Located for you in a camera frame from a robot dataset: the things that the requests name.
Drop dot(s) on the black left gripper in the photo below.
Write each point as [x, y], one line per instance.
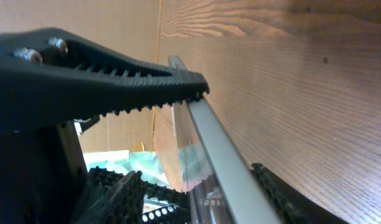
[42, 174]

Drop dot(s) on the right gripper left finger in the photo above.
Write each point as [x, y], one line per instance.
[110, 197]

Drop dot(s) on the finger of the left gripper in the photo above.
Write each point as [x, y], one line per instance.
[49, 76]

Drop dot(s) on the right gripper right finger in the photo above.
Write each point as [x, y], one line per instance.
[291, 206]

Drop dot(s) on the Galaxy S25 Ultra smartphone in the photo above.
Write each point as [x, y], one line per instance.
[199, 159]

